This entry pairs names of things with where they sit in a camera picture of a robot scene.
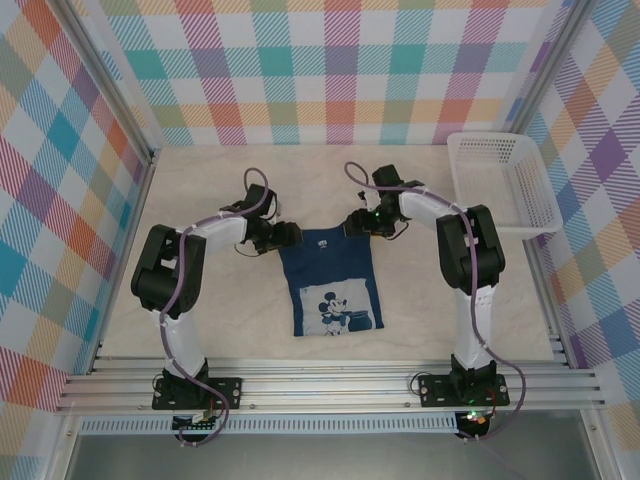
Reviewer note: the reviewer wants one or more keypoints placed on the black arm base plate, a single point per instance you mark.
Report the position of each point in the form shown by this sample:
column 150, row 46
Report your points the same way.
column 435, row 390
column 225, row 392

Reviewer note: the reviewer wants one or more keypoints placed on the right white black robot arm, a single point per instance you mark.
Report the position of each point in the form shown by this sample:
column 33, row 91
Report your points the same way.
column 472, row 320

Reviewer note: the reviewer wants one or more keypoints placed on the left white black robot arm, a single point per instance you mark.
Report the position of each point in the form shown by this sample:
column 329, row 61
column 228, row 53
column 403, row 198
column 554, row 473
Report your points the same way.
column 185, row 345

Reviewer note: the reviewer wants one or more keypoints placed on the small electronics board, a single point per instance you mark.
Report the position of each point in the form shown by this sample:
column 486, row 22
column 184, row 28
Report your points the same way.
column 475, row 420
column 195, row 422

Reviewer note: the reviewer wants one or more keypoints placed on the navy blue printed t-shirt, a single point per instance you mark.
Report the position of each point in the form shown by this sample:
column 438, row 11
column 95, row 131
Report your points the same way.
column 325, row 265

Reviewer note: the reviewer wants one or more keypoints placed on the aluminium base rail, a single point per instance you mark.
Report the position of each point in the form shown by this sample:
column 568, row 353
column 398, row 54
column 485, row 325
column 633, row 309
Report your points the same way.
column 325, row 385

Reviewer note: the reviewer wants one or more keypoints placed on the aluminium corner post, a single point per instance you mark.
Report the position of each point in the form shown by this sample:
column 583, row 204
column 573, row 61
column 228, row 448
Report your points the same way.
column 110, row 80
column 547, row 65

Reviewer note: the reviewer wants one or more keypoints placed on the white perforated plastic basket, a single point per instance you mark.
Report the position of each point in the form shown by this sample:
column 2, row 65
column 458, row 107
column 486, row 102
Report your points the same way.
column 505, row 200

